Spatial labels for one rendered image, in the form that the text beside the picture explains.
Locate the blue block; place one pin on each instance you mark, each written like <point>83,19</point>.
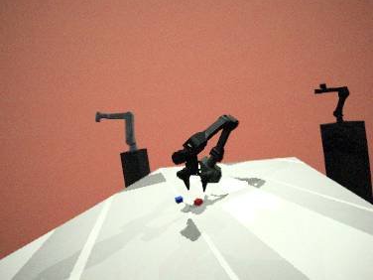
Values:
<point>179,199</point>

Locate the red block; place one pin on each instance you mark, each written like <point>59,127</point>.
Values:
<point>198,202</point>

